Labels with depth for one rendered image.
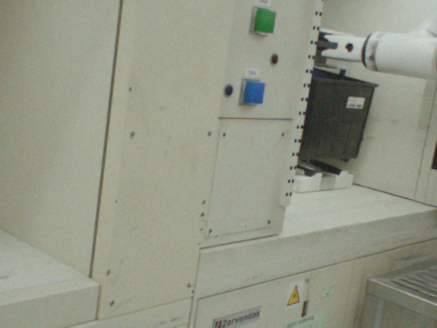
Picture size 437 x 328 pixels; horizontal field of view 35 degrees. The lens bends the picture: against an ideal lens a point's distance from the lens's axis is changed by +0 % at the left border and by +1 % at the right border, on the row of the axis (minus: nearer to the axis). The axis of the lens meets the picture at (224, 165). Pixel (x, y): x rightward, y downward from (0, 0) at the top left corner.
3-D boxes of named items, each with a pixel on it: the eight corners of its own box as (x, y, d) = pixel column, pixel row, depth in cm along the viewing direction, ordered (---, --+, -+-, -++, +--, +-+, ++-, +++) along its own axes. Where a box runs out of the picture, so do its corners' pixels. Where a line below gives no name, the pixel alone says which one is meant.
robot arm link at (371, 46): (370, 71, 143) (358, 69, 145) (391, 73, 149) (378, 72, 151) (378, 30, 141) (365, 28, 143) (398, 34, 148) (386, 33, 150)
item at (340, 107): (290, 178, 147) (323, 30, 140) (226, 150, 161) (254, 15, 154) (357, 174, 164) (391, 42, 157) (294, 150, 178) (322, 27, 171)
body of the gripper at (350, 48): (361, 67, 144) (316, 61, 151) (385, 70, 151) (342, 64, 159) (367, 31, 142) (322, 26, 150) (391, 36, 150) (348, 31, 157)
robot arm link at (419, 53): (396, 23, 146) (372, 44, 141) (455, 29, 138) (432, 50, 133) (399, 59, 151) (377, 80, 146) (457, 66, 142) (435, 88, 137)
